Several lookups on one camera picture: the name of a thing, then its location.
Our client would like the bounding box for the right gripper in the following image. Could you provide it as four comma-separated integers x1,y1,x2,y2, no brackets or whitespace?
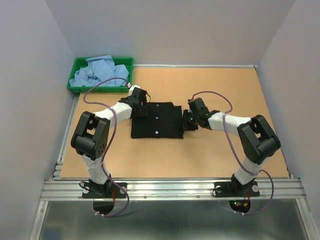
178,109,200,131

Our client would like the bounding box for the black long sleeve shirt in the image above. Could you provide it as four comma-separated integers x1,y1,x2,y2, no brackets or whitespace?
130,102,184,139

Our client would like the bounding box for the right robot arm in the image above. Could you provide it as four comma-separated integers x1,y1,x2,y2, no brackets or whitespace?
182,97,281,198

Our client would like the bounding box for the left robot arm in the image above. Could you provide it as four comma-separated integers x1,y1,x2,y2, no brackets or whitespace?
70,85,148,199

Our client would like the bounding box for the green plastic bin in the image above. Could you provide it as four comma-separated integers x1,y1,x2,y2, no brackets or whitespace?
67,57,134,93

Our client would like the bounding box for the light blue shirt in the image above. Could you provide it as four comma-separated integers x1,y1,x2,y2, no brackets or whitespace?
69,55,130,88

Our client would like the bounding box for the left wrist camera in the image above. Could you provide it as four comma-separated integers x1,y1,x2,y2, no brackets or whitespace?
126,83,140,90

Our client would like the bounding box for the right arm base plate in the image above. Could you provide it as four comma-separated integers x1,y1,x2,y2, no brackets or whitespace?
212,181,260,198

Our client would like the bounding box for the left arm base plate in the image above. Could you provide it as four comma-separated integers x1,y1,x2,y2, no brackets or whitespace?
79,181,127,199

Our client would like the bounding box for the aluminium mounting rail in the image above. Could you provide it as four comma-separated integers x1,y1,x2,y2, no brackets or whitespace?
30,178,319,240

